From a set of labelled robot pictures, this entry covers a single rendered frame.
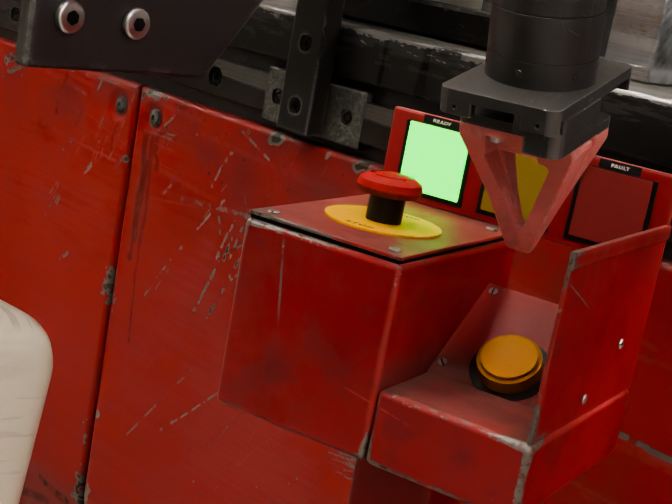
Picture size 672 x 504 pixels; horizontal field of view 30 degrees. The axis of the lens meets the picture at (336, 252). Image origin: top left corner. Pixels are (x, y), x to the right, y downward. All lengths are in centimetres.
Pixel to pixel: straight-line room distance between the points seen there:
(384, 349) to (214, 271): 54
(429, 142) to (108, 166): 58
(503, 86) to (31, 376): 31
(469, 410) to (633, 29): 45
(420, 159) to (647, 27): 28
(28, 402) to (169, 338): 85
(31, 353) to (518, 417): 35
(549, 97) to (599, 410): 21
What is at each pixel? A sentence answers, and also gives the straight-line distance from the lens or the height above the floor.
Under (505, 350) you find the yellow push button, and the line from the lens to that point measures 73.
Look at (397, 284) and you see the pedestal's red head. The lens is 68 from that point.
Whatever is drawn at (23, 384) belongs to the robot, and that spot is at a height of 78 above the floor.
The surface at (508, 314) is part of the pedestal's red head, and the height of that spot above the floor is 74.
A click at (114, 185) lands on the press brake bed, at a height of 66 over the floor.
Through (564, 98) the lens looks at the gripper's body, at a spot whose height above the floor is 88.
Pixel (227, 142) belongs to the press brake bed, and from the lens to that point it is 119.
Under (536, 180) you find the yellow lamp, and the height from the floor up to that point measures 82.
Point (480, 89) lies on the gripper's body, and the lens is 63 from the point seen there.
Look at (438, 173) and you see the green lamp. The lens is 83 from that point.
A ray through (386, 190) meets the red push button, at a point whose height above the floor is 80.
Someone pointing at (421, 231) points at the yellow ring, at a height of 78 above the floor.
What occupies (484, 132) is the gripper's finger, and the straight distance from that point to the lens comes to 66.
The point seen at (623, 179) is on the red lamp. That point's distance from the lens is 78.
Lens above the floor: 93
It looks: 13 degrees down
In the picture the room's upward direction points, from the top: 11 degrees clockwise
